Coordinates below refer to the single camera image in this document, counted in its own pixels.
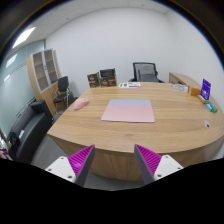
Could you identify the purple standing card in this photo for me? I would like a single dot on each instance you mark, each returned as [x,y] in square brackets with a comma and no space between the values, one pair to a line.
[205,90]

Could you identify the dark box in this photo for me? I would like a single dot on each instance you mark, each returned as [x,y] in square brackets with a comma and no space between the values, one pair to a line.
[108,77]
[93,79]

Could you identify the dark box left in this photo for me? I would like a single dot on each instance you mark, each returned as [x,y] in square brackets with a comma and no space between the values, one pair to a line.
[93,79]

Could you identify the wooden glass-door cabinet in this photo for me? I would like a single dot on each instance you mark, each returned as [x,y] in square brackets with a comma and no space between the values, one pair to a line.
[43,74]

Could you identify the dark box right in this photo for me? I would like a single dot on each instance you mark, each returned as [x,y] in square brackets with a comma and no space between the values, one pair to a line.
[108,77]

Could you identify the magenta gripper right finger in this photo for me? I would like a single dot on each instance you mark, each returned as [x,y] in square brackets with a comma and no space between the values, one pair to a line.
[148,162]

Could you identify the large wooden desk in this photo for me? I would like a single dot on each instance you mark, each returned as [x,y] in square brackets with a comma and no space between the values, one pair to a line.
[183,128]

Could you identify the black mesh office chair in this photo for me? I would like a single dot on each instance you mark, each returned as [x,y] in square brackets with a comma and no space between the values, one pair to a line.
[145,72]

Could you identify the round glass ashtray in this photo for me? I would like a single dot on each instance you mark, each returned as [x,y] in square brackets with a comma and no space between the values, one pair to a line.
[180,87]

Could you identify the small wooden block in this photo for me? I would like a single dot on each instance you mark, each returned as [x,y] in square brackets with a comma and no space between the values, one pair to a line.
[193,91]

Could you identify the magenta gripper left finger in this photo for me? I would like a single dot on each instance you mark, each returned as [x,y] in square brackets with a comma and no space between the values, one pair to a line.
[81,162]

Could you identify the white green flat package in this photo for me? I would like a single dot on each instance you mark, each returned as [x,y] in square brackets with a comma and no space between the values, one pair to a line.
[130,85]

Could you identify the green blue small pack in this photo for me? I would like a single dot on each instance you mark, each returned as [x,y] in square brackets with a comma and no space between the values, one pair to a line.
[211,108]

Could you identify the low wooden sideboard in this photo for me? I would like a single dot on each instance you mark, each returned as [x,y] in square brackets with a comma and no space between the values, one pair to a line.
[177,78]

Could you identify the black leather sofa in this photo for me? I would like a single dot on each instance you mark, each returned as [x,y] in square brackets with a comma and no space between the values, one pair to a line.
[28,131]

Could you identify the pink gradient mouse pad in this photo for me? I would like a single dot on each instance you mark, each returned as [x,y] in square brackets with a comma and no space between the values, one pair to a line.
[129,110]

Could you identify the small black side chair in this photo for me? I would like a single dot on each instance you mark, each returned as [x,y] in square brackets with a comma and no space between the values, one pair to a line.
[62,93]

